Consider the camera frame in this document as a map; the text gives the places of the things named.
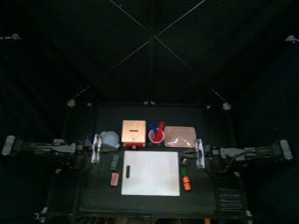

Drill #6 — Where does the orange toy carrot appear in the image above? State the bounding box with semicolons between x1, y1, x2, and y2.
180;167;192;192

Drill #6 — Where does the grey green toy block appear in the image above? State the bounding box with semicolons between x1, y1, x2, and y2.
109;154;120;172

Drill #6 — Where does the pink square tray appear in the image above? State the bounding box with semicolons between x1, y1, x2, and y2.
162;125;197;149

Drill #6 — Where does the copper toy toaster box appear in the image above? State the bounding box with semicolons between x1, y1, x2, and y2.
120;119;148;149

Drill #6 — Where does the red cup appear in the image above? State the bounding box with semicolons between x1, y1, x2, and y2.
146;129;166;144

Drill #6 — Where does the salmon pink toy block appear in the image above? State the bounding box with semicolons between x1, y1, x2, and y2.
109;171;120;187

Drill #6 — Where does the white cutting board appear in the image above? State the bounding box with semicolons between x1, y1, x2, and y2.
120;150;182;197

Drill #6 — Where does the red toy utensil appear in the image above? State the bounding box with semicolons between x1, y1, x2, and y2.
154;121;165;140

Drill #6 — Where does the blue toy utensil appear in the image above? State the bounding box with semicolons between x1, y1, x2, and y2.
148;123;158;141

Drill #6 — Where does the white printed label sticker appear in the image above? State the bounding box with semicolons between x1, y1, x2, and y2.
217;187;244;214

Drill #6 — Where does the thin diagonal brace wire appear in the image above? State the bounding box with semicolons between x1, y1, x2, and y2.
70;0;206;100
106;0;226;103

